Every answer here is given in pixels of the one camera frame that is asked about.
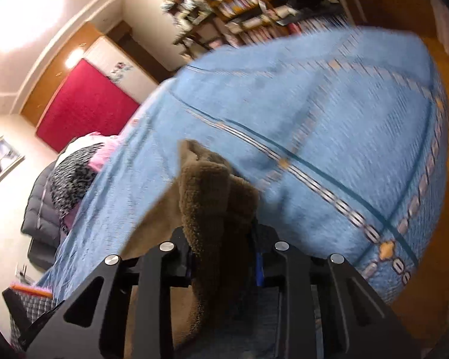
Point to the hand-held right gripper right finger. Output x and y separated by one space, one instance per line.
260 269

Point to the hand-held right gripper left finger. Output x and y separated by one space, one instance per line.
176 245

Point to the brown fleece pants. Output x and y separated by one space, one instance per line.
209 213

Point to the leopard print cloth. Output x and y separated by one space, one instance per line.
71 179

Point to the grey padded headboard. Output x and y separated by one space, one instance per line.
37 209

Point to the orange and pink pillow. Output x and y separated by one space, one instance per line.
30 290

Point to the dark plaid pillow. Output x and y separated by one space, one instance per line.
30 308

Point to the blue checked blanket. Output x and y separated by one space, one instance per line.
321 119

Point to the red mattress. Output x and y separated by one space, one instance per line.
86 108

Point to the wooden and white wardrobe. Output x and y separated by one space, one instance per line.
108 56

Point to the small wooden cubby shelf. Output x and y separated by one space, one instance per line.
189 11

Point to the wooden bookshelf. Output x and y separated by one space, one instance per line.
247 11

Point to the rows of colourful books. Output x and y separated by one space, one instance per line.
243 0

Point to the framed wall photo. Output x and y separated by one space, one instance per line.
0 160

